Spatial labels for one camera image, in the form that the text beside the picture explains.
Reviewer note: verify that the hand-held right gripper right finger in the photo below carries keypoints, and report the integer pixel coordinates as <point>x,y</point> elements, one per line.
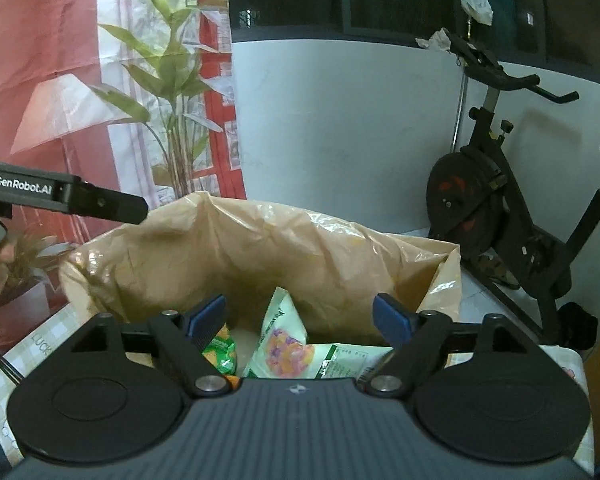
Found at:
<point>392,317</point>

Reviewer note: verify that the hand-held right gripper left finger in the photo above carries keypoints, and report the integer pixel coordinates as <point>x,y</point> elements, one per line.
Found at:
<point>207,317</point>

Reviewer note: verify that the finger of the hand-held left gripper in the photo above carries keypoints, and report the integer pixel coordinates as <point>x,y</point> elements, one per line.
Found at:
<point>112,205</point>

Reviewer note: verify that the green orange snack packet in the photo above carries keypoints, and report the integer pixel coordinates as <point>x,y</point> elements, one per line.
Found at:
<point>222,352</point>

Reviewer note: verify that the white packet with green label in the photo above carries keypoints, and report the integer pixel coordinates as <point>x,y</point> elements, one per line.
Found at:
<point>345,360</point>

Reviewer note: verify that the white green candy packet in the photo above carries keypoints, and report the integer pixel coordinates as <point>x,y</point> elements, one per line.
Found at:
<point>280,340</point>

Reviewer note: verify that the cardboard box with plastic liner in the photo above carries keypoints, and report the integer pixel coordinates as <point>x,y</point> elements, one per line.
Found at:
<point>280,240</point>

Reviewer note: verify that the black exercise bike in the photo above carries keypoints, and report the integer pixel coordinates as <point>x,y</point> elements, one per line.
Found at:
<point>470,205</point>

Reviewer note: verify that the red plant printed cloth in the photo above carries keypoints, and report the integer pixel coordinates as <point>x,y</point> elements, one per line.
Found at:
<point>40,35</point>

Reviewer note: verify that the checkered tablecloth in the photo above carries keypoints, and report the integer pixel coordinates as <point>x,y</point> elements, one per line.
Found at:
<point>25,355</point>

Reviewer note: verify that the metal pole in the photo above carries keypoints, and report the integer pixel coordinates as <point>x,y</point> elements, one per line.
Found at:
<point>459,110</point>

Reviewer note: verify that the crumpled white cloth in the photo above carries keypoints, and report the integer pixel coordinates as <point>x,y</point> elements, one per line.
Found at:
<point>435,40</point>

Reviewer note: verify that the white plastic bag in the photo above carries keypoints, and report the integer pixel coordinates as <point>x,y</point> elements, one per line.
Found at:
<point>476,7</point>

